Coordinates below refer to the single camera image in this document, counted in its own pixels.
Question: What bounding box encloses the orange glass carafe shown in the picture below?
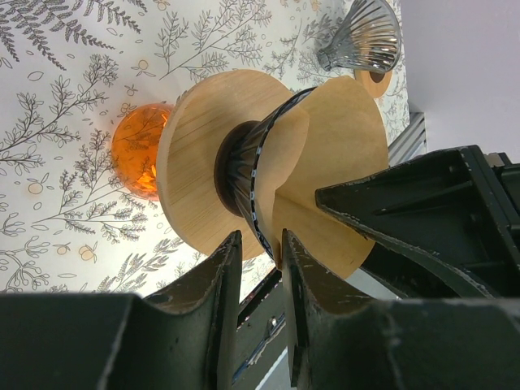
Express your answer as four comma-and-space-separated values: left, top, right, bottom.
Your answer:
110, 102, 174, 202

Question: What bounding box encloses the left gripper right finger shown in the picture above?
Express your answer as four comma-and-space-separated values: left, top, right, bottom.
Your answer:
281, 229, 374, 386

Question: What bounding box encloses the blue glass dripper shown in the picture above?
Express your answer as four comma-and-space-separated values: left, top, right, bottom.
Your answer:
214, 87, 314, 260

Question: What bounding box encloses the wooden ring dripper stand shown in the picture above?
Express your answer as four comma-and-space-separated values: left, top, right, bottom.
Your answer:
157, 69, 295, 259

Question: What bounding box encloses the brown paper coffee filter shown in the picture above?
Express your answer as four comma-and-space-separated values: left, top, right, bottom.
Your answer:
254, 76, 388, 280

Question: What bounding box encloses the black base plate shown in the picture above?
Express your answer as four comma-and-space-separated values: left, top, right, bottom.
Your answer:
232, 269, 290, 389

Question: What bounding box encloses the aluminium frame rail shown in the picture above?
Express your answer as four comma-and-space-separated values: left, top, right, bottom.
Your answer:
388, 110, 427, 167

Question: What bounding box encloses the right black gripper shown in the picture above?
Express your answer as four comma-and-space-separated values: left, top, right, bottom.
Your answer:
315, 145, 519, 298

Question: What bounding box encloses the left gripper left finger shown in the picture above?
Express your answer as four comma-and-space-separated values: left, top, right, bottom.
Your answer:
145, 231, 242, 389

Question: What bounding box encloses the grey glass dripper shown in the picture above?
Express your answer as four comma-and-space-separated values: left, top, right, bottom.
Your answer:
317, 0, 402, 74

